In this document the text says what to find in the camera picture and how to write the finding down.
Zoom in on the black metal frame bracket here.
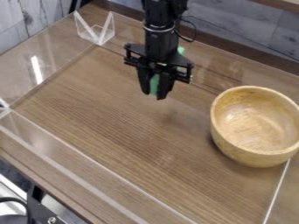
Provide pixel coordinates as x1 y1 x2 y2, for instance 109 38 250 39
26 185 66 224

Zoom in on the green rectangular stick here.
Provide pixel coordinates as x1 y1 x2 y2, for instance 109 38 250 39
149 46 185 95

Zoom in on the clear acrylic corner bracket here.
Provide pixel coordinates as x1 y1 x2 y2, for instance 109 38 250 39
73 11 116 46

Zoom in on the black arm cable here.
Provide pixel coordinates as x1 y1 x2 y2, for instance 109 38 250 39
173 16 198 43

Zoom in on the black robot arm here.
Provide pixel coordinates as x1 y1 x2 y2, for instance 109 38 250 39
124 0 193 100

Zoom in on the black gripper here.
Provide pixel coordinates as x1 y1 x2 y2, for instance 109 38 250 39
124 24 193 100

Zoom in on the wooden bowl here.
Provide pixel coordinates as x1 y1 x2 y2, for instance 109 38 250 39
209 86 299 168

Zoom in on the clear acrylic tray wall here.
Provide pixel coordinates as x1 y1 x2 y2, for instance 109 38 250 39
0 104 196 224

